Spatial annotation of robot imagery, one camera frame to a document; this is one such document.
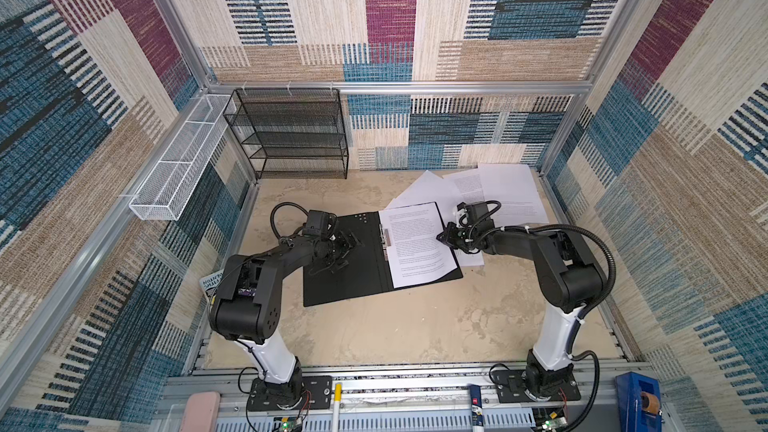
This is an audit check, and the orange folder black inside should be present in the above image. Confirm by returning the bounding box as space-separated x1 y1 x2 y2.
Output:
303 211 463 307

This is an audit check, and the printed paper sheet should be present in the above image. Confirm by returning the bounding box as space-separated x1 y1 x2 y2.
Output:
378 202 460 289
443 168 500 204
455 250 484 268
478 164 549 226

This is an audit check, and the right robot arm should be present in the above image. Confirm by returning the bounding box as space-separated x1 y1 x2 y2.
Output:
436 223 616 431

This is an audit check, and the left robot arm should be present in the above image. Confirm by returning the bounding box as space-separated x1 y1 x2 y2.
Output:
208 202 359 409

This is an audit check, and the blank white paper sheet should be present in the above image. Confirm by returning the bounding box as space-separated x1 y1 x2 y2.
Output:
387 171 464 219

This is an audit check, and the white yellow marker pen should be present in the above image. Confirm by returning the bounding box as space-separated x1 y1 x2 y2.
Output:
330 383 342 432

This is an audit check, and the colourful children's book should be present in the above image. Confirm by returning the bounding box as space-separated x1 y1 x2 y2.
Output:
199 270 223 301

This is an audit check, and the blue glue stick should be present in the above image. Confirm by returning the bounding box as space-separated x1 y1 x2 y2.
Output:
468 384 485 432

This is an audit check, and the green circuit board left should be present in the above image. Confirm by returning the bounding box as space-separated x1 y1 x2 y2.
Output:
272 417 303 432

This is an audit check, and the green circuit board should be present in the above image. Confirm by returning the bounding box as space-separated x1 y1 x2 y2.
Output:
533 414 568 432
272 417 303 432

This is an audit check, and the pink object at edge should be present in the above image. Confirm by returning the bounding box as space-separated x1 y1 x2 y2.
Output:
179 391 221 432

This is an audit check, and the green circuit board right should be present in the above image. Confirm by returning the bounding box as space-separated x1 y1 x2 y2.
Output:
533 414 568 432

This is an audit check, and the blue box with tape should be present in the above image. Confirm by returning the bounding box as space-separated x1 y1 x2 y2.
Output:
615 372 662 432

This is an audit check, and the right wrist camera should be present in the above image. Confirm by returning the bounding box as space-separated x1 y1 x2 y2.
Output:
456 200 500 228

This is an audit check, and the black wire mesh shelf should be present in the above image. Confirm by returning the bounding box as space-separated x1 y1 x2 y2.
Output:
223 88 349 179

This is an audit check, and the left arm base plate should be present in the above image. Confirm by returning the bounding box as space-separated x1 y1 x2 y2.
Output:
246 375 333 412

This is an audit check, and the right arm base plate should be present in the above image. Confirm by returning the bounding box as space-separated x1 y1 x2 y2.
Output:
489 368 582 404

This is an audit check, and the white wire mesh basket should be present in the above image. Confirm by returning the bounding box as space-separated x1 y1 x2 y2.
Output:
129 94 229 221

